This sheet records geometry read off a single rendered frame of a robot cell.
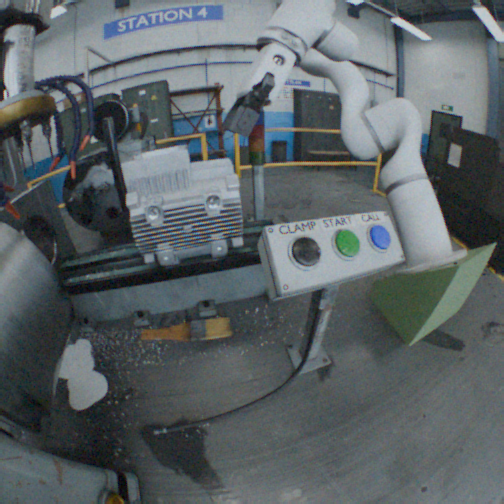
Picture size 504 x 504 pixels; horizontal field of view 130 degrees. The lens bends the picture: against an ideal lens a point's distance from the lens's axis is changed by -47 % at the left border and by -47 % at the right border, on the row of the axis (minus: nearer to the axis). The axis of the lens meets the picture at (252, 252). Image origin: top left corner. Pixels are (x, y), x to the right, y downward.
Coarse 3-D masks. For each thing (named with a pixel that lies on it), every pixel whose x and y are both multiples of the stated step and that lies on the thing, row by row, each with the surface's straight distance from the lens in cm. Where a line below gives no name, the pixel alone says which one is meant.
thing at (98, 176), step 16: (80, 160) 74; (96, 160) 72; (80, 176) 75; (96, 176) 72; (112, 176) 70; (64, 192) 80; (80, 192) 75; (96, 192) 67; (112, 192) 72; (80, 208) 78; (96, 208) 76; (112, 208) 73; (80, 224) 81; (96, 224) 78; (112, 224) 76
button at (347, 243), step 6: (342, 234) 24; (348, 234) 24; (354, 234) 25; (336, 240) 24; (342, 240) 24; (348, 240) 24; (354, 240) 24; (336, 246) 24; (342, 246) 23; (348, 246) 24; (354, 246) 24; (342, 252) 23; (348, 252) 24; (354, 252) 24
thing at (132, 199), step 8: (232, 176) 39; (232, 184) 39; (136, 192) 40; (128, 200) 40; (136, 200) 40; (128, 208) 41; (136, 208) 41; (232, 240) 44; (240, 240) 44; (232, 248) 45; (144, 256) 45; (152, 256) 45
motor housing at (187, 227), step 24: (192, 168) 43; (216, 168) 41; (168, 192) 41; (192, 192) 40; (144, 216) 39; (168, 216) 39; (192, 216) 39; (216, 216) 40; (240, 216) 39; (144, 240) 41; (168, 240) 41; (192, 240) 41
